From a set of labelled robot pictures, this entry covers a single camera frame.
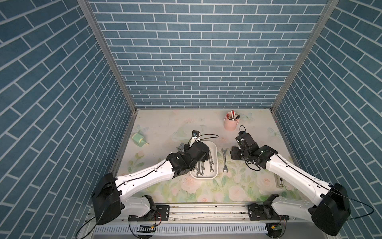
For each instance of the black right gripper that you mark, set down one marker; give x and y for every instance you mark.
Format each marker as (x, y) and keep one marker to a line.
(233, 153)

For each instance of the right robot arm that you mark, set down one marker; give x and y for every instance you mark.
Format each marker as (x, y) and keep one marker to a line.
(327, 206)

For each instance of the orange handled adjustable wrench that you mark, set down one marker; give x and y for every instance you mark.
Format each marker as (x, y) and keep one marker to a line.
(181, 147)

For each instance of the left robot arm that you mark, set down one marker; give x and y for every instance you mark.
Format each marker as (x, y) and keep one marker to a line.
(112, 194)

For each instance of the silver wrench in box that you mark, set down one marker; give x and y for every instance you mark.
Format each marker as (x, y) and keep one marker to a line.
(200, 169)

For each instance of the pink pen cup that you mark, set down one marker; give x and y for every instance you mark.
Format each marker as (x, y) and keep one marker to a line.
(231, 120)

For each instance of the silver combination wrench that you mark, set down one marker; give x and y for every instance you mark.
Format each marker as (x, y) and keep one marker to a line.
(211, 162)

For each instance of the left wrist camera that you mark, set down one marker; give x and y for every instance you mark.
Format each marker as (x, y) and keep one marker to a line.
(195, 134)

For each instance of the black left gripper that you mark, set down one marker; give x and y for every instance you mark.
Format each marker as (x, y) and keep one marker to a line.
(205, 156)

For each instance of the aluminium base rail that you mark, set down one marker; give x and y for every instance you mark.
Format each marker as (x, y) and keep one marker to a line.
(203, 221)

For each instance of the large silver open-end wrench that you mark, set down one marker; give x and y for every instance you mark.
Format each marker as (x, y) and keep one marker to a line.
(225, 168)

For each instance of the white plastic storage box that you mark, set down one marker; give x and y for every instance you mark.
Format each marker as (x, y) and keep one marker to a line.
(208, 175)

